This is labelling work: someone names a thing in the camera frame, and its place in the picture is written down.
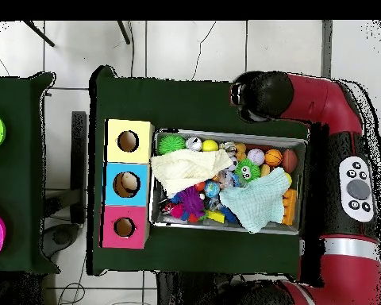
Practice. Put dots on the wooden box three holes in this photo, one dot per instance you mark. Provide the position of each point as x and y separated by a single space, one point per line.
126 165

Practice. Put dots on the pale yellow cloth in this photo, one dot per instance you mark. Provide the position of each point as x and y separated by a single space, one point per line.
184 168

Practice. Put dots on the small silver can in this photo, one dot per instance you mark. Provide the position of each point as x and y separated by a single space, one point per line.
194 143

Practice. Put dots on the yellow ball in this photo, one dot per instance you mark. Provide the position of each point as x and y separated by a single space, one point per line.
210 145

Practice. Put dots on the plain green spiky ball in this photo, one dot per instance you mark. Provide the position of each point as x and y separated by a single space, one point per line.
171 144

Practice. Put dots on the purple spiky toy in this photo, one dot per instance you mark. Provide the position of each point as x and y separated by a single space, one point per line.
192 202

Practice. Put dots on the green spiky ball with eyes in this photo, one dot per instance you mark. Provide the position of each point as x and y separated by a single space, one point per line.
247 170

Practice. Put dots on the white baseball toy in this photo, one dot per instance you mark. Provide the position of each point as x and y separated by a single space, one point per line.
256 157

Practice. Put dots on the mint green cloth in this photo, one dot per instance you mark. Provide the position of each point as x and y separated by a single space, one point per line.
257 203

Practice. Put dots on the orange basketball toy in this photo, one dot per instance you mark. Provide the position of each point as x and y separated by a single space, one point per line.
274 157

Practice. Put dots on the brown rubber ball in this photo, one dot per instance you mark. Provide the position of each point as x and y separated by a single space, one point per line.
289 161

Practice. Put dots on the black flat panel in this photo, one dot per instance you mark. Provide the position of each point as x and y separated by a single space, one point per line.
79 159

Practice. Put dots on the black tripod leg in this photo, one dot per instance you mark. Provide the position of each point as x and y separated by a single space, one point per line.
124 32
38 33

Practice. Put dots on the dark green side table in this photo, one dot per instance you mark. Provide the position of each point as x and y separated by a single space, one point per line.
25 159

